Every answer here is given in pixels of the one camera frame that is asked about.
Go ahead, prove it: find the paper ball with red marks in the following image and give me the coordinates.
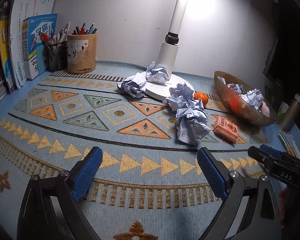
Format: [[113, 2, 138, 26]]
[[227, 83, 244, 95]]

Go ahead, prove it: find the metal thermos bottle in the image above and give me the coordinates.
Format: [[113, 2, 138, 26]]
[[278, 94, 300, 132]]

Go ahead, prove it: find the three-face dango plush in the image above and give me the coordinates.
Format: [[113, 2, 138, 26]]
[[259, 101, 270, 118]]

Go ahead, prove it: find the large crumpled paper ball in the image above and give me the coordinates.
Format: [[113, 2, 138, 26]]
[[175, 103, 211, 147]]

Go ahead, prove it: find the golden ribbed glass bowl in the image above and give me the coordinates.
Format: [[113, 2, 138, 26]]
[[214, 71, 277, 127]]

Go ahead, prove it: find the crumpled paper ball in bowl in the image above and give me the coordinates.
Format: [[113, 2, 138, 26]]
[[240, 88, 263, 111]]

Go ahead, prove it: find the patterned blue woven table mat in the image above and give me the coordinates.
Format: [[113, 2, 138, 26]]
[[0, 60, 300, 240]]

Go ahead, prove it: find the orange mandarin by lamp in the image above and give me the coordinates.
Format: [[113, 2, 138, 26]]
[[193, 92, 209, 107]]

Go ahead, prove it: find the crumpled paper ball centre back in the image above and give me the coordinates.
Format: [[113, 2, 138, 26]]
[[163, 83, 204, 111]]

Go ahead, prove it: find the crumpled paper ball near lamp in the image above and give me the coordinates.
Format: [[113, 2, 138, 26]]
[[117, 72, 147, 98]]

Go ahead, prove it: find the crumpled paper ball on lamp base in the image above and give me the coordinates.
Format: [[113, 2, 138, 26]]
[[146, 61, 170, 84]]

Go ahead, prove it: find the white desk lamp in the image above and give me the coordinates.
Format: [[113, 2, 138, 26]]
[[145, 0, 188, 101]]

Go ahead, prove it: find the black mesh pen holder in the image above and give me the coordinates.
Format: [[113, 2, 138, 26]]
[[45, 41, 68, 72]]

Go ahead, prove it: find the bamboo pen holder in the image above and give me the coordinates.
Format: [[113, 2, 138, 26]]
[[67, 33, 97, 74]]

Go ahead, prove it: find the blue cover book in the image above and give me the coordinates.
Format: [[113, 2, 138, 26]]
[[22, 14, 58, 80]]

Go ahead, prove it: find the yellow cover book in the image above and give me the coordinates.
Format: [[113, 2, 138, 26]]
[[0, 19, 15, 94]]

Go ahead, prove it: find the white cover book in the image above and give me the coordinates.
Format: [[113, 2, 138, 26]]
[[9, 0, 56, 88]]

